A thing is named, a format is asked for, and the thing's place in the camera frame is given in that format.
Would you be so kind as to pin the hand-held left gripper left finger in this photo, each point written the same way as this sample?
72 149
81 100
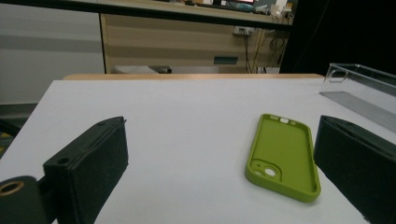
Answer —
93 161

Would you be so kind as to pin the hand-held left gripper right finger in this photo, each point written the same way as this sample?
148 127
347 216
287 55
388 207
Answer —
358 168

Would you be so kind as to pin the grey rectangular label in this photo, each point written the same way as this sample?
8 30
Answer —
225 60

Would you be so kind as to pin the light wooden desk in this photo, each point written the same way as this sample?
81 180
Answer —
171 43

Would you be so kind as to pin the white cabinet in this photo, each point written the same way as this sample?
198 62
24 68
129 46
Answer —
46 62

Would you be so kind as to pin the white power strip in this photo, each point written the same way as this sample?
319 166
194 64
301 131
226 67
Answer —
243 30

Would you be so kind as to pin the clear acrylic tray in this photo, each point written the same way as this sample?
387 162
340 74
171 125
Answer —
367 105

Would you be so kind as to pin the black curtain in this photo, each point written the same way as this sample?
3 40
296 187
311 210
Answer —
342 31

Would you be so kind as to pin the wooden table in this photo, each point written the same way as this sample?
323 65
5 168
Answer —
186 76

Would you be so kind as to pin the white table board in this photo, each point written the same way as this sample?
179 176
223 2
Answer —
186 124

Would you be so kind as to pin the black frame bar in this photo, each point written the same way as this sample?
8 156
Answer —
155 14

